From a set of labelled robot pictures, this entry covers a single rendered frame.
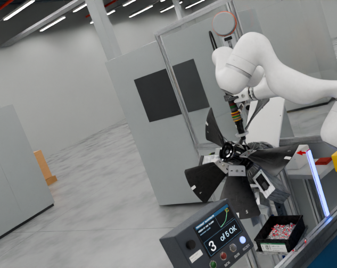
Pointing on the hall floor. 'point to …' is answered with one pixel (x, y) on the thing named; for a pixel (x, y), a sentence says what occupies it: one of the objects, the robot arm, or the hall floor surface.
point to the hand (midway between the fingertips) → (230, 96)
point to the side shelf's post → (313, 200)
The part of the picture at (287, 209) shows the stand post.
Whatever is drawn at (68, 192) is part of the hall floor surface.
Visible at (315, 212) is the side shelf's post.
